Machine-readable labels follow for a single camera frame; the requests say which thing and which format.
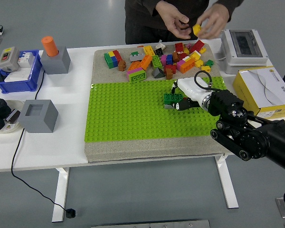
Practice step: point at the person's right hand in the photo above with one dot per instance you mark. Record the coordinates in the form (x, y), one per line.
(171, 16)

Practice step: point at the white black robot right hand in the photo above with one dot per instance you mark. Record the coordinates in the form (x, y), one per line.
(190, 89)

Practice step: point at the person's left hand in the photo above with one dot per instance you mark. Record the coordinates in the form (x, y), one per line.
(216, 19)

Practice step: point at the dark green toy brick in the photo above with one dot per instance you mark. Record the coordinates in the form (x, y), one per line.
(171, 97)

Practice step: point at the yellow square toy brick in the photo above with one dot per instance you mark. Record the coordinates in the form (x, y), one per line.
(196, 29)

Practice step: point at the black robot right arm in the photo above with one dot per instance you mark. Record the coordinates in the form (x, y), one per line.
(228, 104)

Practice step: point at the orange long toy brick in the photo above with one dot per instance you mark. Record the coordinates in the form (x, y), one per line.
(187, 66)

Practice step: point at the brown toy brick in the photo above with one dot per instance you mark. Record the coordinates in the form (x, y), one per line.
(169, 76)
(175, 57)
(122, 66)

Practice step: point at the grey toy brick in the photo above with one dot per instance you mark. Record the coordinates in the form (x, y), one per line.
(135, 58)
(168, 106)

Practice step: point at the gold shiny toy brick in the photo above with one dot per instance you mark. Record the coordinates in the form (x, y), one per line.
(199, 63)

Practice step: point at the dark red shiny brick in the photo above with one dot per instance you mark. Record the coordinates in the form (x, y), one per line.
(170, 68)

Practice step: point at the green small toy brick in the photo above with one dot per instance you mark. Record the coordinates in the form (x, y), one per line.
(134, 54)
(209, 63)

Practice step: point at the red long toy brick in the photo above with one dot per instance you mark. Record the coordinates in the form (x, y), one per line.
(196, 45)

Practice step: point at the pink small toy brick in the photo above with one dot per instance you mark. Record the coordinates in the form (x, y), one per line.
(188, 44)

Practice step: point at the red white toy brick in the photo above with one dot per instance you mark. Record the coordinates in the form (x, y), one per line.
(183, 56)

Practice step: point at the yellow small toy brick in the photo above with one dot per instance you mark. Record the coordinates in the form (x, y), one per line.
(111, 54)
(203, 50)
(186, 50)

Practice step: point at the dark grey slope brick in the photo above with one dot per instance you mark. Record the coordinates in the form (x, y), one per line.
(158, 73)

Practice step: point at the blue toy brick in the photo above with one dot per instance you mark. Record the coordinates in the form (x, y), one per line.
(169, 59)
(114, 61)

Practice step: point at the black toy brick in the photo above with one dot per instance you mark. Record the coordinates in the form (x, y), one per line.
(159, 52)

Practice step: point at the magenta toy brick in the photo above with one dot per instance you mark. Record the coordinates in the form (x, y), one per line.
(163, 60)

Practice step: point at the yellow long toy brick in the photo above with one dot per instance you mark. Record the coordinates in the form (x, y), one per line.
(149, 50)

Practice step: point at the lime green toy brick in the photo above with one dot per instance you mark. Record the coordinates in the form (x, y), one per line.
(137, 77)
(156, 61)

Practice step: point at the lime green studded baseplate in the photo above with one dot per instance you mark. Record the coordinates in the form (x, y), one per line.
(133, 114)

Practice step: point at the green long toy brick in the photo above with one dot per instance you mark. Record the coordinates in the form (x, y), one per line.
(108, 60)

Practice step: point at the person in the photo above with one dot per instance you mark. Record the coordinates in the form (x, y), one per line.
(142, 23)

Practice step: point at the white electrical distribution box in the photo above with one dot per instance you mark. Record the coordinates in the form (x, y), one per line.
(228, 52)

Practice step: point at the yellow white cardboard box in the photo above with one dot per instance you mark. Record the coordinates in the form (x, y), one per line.
(251, 90)

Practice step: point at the grey-brown foam mat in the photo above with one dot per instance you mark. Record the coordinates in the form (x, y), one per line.
(156, 148)

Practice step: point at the white table leg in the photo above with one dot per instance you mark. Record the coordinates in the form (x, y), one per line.
(60, 194)
(228, 185)

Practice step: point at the grey block with round hole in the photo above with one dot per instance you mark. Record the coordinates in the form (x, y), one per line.
(59, 64)

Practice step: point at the orange cylinder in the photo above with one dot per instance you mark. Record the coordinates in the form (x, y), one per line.
(50, 46)

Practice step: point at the long metal plate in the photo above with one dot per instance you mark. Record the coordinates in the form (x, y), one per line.
(152, 224)

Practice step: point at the white circuit breaker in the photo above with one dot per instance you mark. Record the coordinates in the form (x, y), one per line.
(26, 59)

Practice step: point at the grey block with square recess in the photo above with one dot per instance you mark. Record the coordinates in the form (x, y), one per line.
(40, 123)

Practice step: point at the white flat box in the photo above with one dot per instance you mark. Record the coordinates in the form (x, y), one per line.
(16, 76)

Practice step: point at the blue plastic bin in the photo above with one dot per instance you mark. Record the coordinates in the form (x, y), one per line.
(19, 86)

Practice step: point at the black plug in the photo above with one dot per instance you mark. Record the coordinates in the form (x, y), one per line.
(70, 213)

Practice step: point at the small brown white block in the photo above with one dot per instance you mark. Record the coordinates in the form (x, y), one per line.
(14, 116)

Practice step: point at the white plate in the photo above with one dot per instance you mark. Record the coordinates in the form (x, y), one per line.
(13, 128)

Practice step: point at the grey switch box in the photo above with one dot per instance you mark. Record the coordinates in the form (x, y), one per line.
(8, 59)

